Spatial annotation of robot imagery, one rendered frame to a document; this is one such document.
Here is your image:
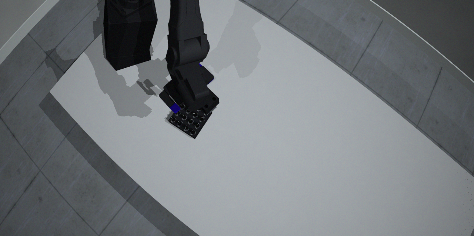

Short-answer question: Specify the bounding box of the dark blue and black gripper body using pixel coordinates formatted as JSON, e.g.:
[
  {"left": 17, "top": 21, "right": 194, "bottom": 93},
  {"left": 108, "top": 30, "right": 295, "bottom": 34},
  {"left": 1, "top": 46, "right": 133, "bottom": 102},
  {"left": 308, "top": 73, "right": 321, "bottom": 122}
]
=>
[{"left": 159, "top": 66, "right": 214, "bottom": 107}]

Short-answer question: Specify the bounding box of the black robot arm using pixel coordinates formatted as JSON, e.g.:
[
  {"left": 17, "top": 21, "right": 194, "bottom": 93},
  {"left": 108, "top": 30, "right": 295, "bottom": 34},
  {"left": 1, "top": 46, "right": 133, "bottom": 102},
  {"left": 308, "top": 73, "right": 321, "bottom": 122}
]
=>
[{"left": 110, "top": 0, "right": 219, "bottom": 115}]

